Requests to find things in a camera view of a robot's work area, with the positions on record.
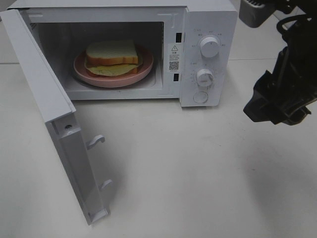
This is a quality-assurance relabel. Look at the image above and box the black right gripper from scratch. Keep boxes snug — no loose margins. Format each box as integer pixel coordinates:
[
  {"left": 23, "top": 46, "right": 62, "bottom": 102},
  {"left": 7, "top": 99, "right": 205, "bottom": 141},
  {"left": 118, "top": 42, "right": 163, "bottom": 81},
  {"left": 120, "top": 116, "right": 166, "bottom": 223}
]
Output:
[{"left": 243, "top": 17, "right": 317, "bottom": 125}]

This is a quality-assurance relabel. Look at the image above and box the round white door button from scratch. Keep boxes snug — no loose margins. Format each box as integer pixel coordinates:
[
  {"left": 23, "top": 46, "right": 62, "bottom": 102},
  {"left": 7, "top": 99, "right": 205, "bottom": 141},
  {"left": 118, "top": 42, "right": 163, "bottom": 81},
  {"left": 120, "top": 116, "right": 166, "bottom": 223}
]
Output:
[{"left": 193, "top": 92, "right": 209, "bottom": 104}]

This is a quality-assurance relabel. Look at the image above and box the pink round plate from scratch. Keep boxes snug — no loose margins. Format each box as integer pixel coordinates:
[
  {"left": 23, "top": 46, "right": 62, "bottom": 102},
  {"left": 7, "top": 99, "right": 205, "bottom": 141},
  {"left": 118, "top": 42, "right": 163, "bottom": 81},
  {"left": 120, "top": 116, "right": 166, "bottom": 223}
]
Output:
[{"left": 73, "top": 45, "right": 154, "bottom": 88}]

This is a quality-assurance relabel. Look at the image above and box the toast sandwich with cheese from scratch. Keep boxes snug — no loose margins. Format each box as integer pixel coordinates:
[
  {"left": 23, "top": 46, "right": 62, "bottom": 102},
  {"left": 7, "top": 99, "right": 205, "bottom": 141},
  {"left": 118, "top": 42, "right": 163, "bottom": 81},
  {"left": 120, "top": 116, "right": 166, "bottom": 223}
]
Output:
[{"left": 84, "top": 40, "right": 143, "bottom": 77}]

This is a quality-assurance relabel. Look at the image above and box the white microwave door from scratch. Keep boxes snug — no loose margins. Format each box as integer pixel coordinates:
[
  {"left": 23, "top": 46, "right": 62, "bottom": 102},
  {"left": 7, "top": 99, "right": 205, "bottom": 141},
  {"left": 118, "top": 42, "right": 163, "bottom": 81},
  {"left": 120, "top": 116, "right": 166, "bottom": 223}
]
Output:
[{"left": 0, "top": 9, "right": 112, "bottom": 224}]

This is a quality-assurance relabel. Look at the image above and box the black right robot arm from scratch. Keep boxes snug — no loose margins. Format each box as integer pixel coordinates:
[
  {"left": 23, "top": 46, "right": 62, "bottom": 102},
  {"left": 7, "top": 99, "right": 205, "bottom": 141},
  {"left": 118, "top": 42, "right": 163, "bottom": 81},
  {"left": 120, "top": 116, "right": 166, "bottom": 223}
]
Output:
[{"left": 239, "top": 0, "right": 317, "bottom": 125}]

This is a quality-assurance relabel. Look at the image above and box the lower white timer knob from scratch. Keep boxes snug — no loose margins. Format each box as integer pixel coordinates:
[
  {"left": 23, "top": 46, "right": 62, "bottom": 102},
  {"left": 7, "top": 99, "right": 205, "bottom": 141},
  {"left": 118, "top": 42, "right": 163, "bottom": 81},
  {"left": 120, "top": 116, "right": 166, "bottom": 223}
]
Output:
[{"left": 197, "top": 69, "right": 213, "bottom": 87}]

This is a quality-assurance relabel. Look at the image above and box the upper white power knob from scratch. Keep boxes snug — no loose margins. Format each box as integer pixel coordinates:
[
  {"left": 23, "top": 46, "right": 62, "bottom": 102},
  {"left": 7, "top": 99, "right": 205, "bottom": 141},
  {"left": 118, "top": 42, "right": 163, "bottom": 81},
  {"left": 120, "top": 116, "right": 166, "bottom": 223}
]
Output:
[{"left": 200, "top": 36, "right": 220, "bottom": 58}]

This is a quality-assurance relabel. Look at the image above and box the white microwave oven body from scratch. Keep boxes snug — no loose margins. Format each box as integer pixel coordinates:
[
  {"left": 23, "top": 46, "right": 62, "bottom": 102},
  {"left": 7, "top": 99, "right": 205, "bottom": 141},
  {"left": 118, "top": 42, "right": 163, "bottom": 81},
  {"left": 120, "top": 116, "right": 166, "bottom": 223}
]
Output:
[{"left": 7, "top": 0, "right": 237, "bottom": 107}]

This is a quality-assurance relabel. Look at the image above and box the white warning label sticker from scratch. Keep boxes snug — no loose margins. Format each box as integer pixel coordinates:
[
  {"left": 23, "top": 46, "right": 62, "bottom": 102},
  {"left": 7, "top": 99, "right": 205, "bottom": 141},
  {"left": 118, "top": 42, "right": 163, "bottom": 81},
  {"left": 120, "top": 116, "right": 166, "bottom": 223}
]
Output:
[{"left": 167, "top": 43, "right": 182, "bottom": 72}]

